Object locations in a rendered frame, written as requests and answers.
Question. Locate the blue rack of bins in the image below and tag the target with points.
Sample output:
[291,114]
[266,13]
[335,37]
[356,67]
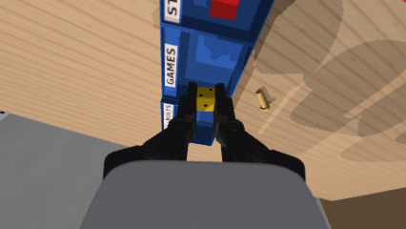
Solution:
[215,51]

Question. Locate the yellow die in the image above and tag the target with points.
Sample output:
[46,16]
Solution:
[205,99]

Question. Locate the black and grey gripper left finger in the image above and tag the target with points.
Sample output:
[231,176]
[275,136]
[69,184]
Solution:
[170,144]

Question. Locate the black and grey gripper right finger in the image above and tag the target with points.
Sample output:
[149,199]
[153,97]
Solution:
[239,146]

